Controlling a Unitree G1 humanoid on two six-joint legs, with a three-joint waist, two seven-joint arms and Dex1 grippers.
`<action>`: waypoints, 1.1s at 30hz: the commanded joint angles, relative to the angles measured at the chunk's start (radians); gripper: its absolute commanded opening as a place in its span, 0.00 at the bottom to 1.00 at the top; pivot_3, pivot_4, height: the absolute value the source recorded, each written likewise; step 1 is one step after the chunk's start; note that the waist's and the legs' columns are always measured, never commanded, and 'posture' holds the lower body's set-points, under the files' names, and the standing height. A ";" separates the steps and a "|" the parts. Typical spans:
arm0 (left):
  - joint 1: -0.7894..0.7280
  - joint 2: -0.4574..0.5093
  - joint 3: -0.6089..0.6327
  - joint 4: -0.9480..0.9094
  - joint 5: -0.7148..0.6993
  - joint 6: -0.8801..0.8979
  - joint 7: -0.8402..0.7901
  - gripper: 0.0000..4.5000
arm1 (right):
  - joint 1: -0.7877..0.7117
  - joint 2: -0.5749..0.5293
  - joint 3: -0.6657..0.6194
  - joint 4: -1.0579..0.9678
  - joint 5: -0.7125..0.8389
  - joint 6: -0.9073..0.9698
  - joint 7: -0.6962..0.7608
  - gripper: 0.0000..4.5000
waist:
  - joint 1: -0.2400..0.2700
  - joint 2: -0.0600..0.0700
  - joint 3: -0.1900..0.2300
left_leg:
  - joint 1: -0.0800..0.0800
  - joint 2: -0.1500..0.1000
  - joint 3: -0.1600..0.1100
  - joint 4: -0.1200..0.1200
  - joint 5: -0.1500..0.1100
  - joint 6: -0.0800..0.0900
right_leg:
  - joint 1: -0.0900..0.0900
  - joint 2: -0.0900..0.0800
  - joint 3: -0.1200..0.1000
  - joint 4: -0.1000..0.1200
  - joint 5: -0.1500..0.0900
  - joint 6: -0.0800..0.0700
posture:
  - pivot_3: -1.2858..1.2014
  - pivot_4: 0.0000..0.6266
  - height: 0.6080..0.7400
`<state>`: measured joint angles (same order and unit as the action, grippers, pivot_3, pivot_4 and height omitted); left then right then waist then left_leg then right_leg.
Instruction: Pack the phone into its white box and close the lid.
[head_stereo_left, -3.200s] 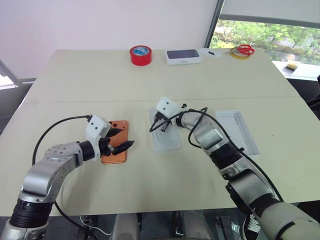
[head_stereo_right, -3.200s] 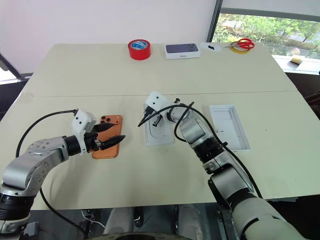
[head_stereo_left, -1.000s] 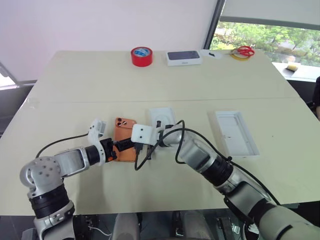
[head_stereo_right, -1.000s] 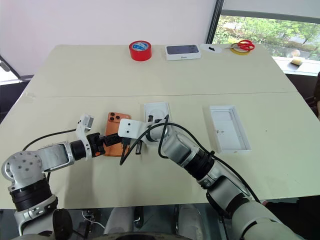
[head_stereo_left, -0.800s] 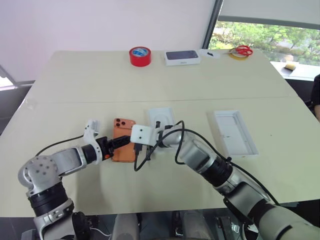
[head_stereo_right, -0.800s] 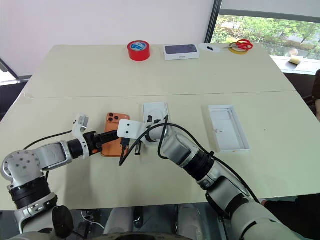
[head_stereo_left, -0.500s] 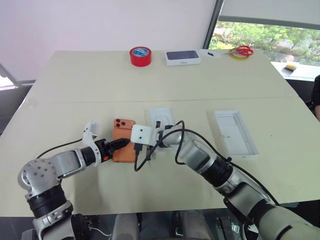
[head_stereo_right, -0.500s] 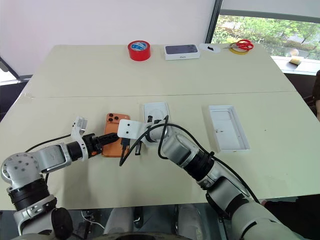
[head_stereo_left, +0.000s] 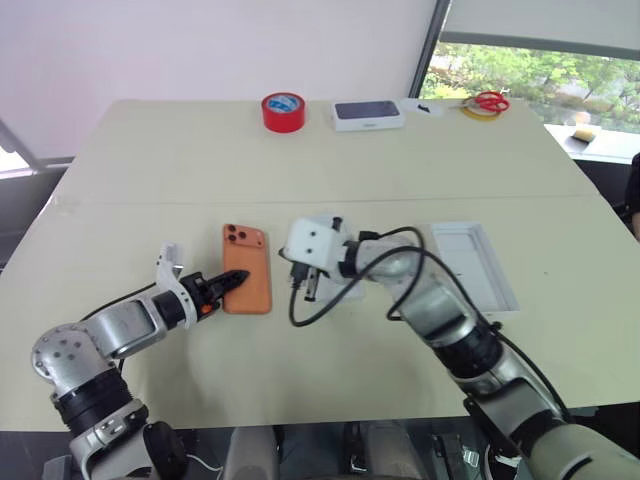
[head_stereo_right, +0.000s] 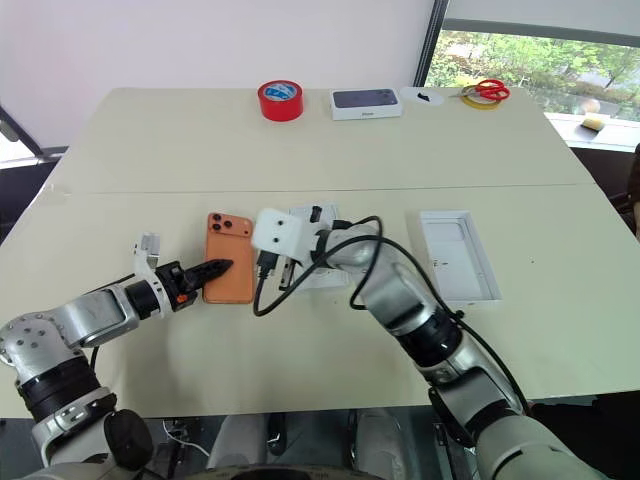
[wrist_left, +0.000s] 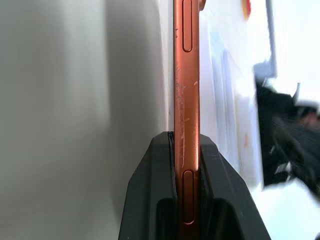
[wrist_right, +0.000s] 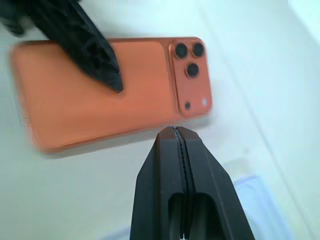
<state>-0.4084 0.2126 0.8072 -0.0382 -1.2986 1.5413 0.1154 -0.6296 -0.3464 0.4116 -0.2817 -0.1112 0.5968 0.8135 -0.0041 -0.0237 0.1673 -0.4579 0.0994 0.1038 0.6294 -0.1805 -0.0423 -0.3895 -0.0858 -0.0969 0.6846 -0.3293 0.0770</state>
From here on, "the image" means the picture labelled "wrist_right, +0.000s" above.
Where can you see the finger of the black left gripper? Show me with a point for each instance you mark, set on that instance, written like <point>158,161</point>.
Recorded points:
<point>87,47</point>

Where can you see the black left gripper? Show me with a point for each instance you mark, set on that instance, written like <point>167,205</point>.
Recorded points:
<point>12,17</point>

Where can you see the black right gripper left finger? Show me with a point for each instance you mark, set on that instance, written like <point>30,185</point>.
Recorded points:
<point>155,180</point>

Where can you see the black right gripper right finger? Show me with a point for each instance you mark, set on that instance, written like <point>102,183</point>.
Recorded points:
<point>210,180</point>

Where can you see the orange smartphone with triple camera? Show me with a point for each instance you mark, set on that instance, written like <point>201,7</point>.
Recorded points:
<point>140,100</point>

